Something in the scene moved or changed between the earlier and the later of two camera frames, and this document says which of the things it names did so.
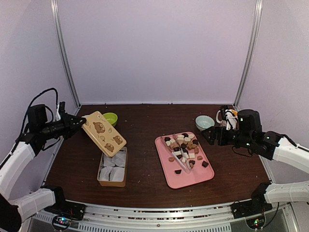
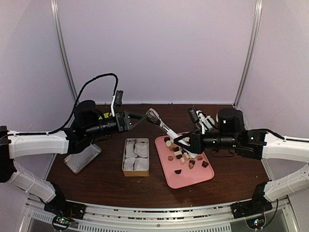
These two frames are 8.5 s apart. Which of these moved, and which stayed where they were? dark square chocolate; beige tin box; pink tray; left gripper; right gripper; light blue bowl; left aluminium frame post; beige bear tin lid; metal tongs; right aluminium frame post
Moved: right gripper; left gripper; beige bear tin lid; metal tongs; beige tin box
Stayed: pink tray; left aluminium frame post; dark square chocolate; light blue bowl; right aluminium frame post
